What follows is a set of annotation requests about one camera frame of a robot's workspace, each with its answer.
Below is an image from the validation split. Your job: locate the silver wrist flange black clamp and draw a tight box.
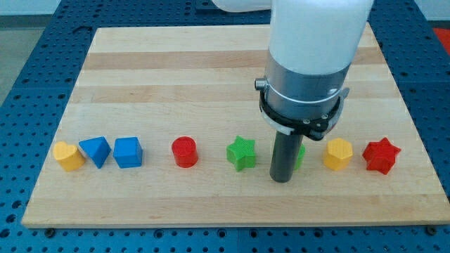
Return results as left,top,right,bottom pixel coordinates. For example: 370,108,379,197
255,53,349,141

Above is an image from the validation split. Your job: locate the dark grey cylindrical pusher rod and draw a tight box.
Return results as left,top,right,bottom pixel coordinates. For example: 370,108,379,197
269,131,303,183

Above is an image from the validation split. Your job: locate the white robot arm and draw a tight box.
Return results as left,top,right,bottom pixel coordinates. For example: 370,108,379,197
212,0,373,183

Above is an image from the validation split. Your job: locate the yellow heart block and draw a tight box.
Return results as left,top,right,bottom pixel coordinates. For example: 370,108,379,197
53,141,86,171

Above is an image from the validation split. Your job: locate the green block behind rod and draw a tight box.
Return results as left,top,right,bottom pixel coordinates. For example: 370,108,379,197
294,144,306,170

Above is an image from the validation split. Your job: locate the green star block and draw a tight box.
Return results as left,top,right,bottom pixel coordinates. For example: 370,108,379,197
226,136,256,172

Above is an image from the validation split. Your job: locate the yellow hexagon block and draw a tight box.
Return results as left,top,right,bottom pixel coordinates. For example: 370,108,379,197
323,138,354,171

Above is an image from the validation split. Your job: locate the red star block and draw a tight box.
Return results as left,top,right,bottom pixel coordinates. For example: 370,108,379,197
362,137,401,175

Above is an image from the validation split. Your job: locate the red cylinder block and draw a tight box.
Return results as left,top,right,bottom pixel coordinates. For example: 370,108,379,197
172,136,198,168

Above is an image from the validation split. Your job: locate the wooden board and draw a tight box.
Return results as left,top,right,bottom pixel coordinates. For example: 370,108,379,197
22,25,449,228

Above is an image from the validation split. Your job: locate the blue cube block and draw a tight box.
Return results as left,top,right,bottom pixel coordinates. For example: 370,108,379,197
113,136,143,169

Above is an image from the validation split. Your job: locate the blue triangle block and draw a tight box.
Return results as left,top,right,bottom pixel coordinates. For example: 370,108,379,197
79,136,111,169

